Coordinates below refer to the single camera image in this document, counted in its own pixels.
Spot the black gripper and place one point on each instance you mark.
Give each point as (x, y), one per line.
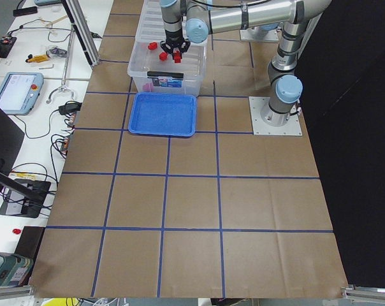
(173, 37)

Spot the red block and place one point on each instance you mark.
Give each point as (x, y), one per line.
(163, 56)
(152, 46)
(147, 87)
(177, 57)

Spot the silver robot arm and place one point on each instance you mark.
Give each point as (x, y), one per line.
(264, 29)
(187, 22)

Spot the red block in box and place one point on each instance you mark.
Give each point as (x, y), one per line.
(147, 87)
(163, 56)
(152, 46)

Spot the clear plastic storage box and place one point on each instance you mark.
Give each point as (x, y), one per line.
(166, 76)

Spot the blue plastic tray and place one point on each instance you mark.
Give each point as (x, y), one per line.
(163, 114)

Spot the black power adapter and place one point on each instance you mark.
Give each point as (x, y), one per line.
(69, 107)

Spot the long metal reacher grabber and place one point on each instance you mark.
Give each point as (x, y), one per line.
(63, 88)

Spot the wooden chopsticks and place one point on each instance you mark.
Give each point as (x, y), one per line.
(50, 23)

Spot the yellow black small tool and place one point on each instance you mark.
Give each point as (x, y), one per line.
(37, 58)

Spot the brown paper table cover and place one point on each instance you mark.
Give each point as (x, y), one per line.
(223, 213)

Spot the robot teach pendant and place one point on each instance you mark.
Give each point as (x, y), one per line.
(19, 92)

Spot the black monitor stand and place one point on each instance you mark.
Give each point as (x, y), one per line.
(23, 197)

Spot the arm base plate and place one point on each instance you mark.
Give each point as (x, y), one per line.
(249, 35)
(266, 122)

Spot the aluminium frame post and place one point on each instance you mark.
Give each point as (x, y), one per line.
(79, 24)

